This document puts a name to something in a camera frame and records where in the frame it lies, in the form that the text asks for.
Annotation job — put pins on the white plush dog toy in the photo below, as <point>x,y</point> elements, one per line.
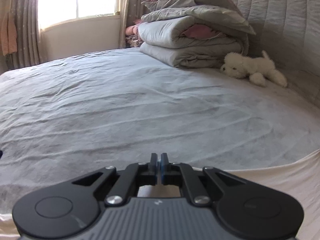
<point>257,70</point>

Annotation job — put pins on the grey pillow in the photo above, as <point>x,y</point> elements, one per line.
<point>222,12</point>

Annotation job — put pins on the grey patterned curtain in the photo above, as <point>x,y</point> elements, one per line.
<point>26,49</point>

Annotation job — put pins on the folded grey duvet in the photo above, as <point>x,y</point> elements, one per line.
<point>165,41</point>

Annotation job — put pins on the grey padded headboard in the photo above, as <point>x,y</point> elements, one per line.
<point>288,30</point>

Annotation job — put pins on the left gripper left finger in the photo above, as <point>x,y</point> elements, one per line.
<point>66,209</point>

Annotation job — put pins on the pink hanging jacket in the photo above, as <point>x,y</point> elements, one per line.
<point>8,29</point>

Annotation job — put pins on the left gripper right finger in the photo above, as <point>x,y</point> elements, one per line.
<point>244,208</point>

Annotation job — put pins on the pink clothes pile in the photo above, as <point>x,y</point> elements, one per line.
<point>132,35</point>

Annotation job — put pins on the grey bed sheet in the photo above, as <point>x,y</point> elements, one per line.
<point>71,116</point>

